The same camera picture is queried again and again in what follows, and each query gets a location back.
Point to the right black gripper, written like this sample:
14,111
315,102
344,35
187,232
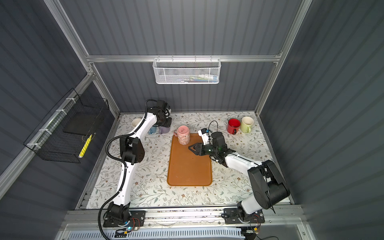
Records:
199,145

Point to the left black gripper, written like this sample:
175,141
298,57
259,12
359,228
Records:
167,124

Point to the purple mug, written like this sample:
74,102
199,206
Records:
164,130

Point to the blue textured mug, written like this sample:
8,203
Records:
153,130

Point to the pink ghost pattern mug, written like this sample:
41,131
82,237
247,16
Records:
183,135

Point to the white mug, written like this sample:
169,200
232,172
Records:
136,122

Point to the red mug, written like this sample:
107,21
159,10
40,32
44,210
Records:
233,126

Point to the light green mug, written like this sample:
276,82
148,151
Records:
247,124

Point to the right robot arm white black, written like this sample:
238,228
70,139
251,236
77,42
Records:
268,185

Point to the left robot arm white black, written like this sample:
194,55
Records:
129,151

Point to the orange plastic tray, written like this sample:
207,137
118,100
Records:
185,168

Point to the pens in white basket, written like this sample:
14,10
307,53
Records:
200,79

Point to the white wire basket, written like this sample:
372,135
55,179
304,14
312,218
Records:
167,73

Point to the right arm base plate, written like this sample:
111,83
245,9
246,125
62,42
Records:
231,215

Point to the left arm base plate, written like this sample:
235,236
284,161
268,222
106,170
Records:
135,219

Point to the black wire basket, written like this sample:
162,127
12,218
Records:
63,135

